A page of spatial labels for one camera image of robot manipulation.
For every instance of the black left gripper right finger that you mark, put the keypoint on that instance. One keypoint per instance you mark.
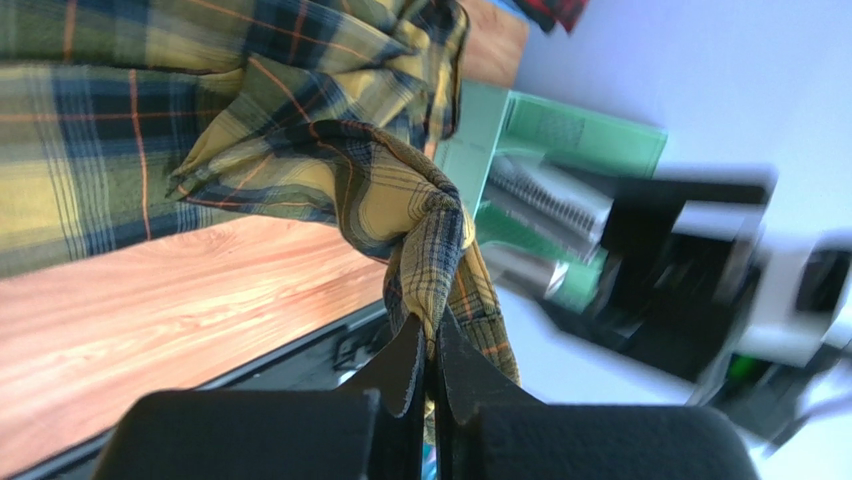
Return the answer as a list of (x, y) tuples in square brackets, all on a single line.
[(487, 427)]

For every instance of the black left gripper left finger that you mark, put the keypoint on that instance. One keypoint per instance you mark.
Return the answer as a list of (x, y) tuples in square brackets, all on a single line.
[(370, 427)]

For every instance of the yellow black plaid shirt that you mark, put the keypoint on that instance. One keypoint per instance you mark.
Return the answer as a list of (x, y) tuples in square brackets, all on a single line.
[(128, 121)]

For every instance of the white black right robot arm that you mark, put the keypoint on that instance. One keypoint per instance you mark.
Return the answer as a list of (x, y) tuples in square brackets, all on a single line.
[(686, 289)]

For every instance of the white paper stack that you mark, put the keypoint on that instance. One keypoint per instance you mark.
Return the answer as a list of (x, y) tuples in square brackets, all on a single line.
[(554, 204)]

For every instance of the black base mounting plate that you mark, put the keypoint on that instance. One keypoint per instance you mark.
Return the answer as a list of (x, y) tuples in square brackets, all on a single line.
[(319, 360)]

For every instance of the green plastic file organizer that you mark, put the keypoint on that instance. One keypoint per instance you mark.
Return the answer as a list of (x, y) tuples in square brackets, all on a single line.
[(499, 127)]

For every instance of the red black plaid folded shirt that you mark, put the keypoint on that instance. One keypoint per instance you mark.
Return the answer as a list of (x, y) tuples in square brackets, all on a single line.
[(547, 14)]

